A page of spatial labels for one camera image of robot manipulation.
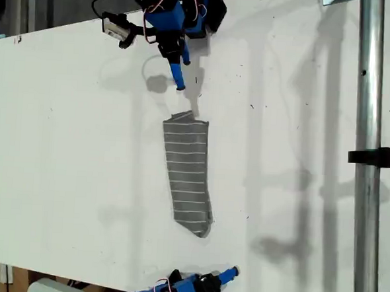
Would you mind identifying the grey white-striped towel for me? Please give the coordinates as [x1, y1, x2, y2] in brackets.
[156, 108, 220, 240]

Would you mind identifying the white box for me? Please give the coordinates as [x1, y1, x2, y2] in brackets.
[26, 277, 104, 292]

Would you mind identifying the wooden table leg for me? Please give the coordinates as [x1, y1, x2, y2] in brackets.
[6, 266, 31, 292]

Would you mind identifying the black clamp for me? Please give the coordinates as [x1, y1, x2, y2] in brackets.
[346, 137, 390, 174]

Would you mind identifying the black camera stalk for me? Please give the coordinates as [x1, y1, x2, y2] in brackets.
[131, 23, 161, 44]

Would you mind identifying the red white servo wire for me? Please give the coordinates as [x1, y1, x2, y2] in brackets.
[151, 277, 183, 292]
[142, 0, 208, 47]

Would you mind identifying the black silver camera box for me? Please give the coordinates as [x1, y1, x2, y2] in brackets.
[99, 11, 138, 50]

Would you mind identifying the steel post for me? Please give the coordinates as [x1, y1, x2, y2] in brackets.
[342, 0, 390, 292]

